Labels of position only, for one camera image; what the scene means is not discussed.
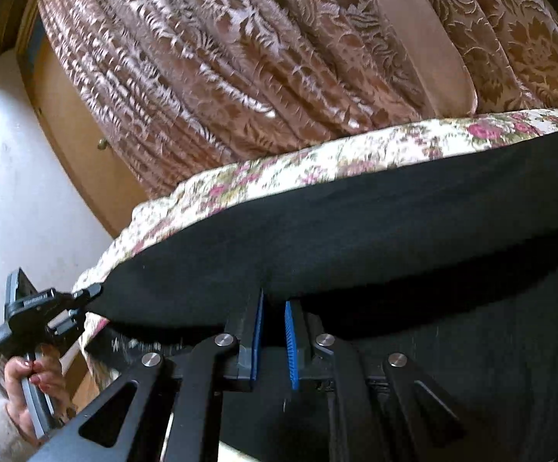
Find black pants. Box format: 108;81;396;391
90;132;558;461

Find white fuzzy sleeve forearm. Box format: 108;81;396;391
0;398;37;462

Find person left hand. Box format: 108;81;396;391
4;344;72;447

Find wooden door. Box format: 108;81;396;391
16;0;147;237

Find floral bed sheet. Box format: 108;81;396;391
71;107;558;395

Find brown floral curtain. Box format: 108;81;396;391
38;0;558;197

